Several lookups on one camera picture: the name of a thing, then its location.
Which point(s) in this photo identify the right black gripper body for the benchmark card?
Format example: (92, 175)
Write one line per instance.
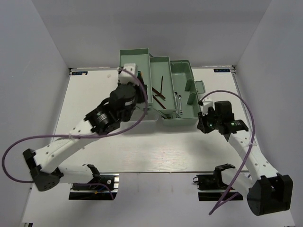
(209, 121)

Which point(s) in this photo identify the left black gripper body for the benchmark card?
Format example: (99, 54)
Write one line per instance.
(140, 98)

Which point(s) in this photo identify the long hex key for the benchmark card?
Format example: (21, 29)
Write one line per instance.
(158, 93)

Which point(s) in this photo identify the small combination wrench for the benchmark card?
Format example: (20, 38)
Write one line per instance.
(180, 104)

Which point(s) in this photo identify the green plastic toolbox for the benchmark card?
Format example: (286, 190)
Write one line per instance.
(177, 77)

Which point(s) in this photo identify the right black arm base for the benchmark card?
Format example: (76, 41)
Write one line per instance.
(208, 189)

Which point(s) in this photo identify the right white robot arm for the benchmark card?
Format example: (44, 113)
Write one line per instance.
(266, 190)

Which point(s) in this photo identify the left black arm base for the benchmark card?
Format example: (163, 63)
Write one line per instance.
(103, 189)

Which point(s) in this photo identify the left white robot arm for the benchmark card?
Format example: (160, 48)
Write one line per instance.
(45, 164)

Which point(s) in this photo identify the right blue corner label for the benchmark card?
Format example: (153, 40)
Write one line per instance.
(221, 70)

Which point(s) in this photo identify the blue corner label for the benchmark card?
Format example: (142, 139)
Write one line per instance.
(79, 73)
(221, 70)

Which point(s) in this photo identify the left blue corner label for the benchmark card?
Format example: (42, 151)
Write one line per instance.
(79, 73)

